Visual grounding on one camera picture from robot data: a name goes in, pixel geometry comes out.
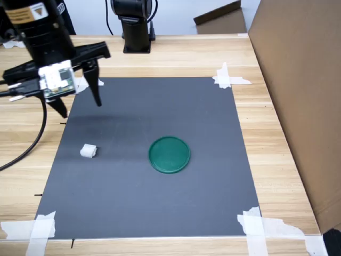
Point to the small white plastic terminal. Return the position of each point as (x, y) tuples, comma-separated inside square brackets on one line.
[(88, 151)]

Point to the round green lid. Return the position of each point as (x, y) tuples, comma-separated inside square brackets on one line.
[(169, 154)]

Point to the white tape cross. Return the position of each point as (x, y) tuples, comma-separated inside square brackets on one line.
[(225, 78), (254, 229), (40, 232), (80, 87)]

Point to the person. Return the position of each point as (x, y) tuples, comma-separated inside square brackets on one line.
[(68, 21)]

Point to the dark grey mat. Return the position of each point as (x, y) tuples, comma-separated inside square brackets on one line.
[(160, 106)]

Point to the crumpled white tape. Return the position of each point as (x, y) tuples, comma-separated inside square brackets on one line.
[(12, 44)]

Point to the small brown cardboard box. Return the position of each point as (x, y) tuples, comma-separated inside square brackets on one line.
[(223, 21)]

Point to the large brown cardboard box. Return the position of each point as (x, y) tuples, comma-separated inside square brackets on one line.
[(306, 93)]

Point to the short white tape piece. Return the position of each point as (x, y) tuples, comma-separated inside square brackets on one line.
[(315, 245)]

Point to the black object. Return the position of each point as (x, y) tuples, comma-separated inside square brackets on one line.
[(333, 242)]

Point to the white camera box circuit board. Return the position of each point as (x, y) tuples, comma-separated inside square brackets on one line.
[(57, 80)]

